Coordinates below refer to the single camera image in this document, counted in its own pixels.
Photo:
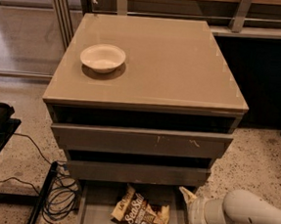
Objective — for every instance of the metal wall rail shelf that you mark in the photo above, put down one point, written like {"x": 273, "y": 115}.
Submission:
{"x": 249, "y": 18}

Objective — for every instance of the white paper bowl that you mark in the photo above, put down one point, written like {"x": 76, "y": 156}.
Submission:
{"x": 102, "y": 58}

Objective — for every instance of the grey top drawer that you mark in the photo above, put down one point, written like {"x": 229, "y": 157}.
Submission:
{"x": 164, "y": 143}

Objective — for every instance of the grey bottom drawer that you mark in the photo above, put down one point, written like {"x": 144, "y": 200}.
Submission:
{"x": 99, "y": 199}

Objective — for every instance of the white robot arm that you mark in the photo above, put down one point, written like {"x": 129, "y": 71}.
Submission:
{"x": 236, "y": 207}

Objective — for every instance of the grey drawer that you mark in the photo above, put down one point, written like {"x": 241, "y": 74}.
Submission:
{"x": 99, "y": 199}
{"x": 140, "y": 174}
{"x": 164, "y": 143}

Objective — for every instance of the brown sea salt chip bag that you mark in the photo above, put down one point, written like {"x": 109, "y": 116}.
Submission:
{"x": 133, "y": 208}

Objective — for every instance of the grey middle drawer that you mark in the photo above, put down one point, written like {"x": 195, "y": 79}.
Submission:
{"x": 140, "y": 174}

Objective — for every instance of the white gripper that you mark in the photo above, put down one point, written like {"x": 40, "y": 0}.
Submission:
{"x": 196, "y": 211}

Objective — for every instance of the grey drawer cabinet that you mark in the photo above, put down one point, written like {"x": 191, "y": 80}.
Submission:
{"x": 174, "y": 78}

